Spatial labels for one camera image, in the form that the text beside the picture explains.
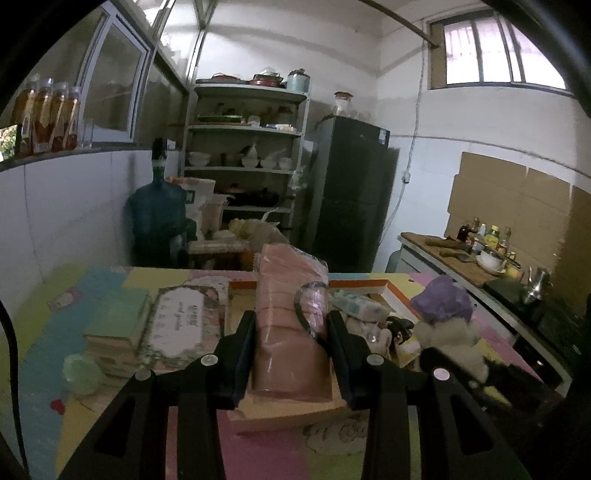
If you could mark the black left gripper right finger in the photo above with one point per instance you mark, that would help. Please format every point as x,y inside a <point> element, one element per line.
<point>422,425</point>

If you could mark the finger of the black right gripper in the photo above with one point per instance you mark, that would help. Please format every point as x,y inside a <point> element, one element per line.
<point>499,384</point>

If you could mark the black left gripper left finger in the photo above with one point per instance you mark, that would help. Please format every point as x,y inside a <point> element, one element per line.
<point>164,426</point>

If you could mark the white plush bunny toy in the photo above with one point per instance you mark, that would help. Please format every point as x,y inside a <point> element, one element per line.
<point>445,311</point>

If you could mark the green floral tissue pack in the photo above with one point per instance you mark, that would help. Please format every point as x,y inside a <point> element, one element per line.
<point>360,307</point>

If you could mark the pink tissue pack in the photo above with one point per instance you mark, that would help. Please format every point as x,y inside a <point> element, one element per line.
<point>291,293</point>

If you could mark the yellow white doll toy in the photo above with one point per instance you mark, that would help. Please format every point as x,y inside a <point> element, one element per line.
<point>404,346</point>

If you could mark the pale green soft ball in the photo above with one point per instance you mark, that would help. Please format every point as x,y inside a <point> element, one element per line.
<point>81,374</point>

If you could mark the colourful play mat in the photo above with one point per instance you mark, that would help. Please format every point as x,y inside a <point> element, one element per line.
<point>47,333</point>

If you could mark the green box stack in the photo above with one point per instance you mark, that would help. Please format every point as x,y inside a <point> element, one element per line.
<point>114,333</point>

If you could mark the metal kettle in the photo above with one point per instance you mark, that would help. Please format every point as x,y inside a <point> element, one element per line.
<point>536,285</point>

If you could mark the floral wet wipes pack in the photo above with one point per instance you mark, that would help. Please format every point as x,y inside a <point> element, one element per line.
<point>185,322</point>

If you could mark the white bowl on counter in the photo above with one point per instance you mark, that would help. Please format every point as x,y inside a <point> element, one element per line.
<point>491,263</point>

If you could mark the wooden counter top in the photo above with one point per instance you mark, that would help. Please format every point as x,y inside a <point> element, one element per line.
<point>440,255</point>

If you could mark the orange-rimmed cardboard tray box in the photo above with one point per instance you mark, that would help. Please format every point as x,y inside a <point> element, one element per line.
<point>292,384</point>

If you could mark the blue water jug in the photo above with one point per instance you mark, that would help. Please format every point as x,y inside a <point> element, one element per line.
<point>160,229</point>

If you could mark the plastic bag on floor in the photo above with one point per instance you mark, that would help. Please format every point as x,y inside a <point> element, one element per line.
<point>258,232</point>

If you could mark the black refrigerator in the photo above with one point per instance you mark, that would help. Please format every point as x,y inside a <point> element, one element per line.
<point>352,178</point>

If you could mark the brown liquid bottle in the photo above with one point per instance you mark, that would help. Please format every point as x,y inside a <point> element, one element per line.
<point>57,116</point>
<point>22,115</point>
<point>42,117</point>
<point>71,124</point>

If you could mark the metal storage shelf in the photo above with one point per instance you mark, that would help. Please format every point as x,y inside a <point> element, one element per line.
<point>249,140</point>

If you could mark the glass jar on fridge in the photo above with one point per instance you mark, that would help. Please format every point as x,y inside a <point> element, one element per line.
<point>342,103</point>

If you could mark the teal pot on shelf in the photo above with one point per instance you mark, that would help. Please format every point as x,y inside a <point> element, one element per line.
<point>298,81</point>

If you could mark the cardboard sheet on wall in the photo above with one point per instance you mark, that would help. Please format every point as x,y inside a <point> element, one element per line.
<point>549,218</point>

